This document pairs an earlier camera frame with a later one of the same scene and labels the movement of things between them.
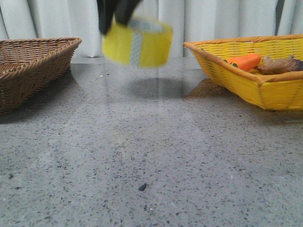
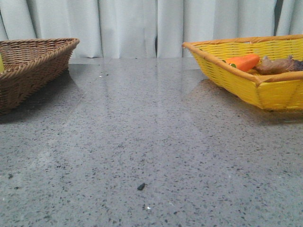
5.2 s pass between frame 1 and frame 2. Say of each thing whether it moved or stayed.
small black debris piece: stayed
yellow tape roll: moved
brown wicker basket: stayed
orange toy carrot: stayed
